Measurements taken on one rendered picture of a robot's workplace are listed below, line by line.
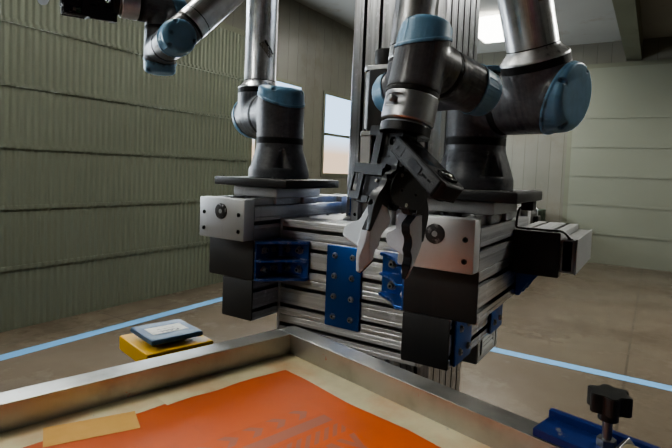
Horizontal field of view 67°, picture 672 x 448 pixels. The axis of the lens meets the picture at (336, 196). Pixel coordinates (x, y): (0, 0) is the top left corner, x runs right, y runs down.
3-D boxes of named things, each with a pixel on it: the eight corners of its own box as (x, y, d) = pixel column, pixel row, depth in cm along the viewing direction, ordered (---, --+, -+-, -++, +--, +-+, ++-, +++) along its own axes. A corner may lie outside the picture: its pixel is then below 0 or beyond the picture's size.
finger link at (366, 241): (336, 265, 70) (365, 208, 72) (366, 275, 65) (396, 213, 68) (322, 255, 68) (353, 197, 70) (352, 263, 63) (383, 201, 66)
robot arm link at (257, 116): (267, 136, 119) (269, 77, 118) (246, 138, 130) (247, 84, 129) (312, 139, 125) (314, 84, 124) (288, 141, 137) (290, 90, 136)
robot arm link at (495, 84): (455, 77, 87) (410, 54, 81) (511, 68, 78) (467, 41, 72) (446, 121, 87) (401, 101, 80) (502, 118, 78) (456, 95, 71)
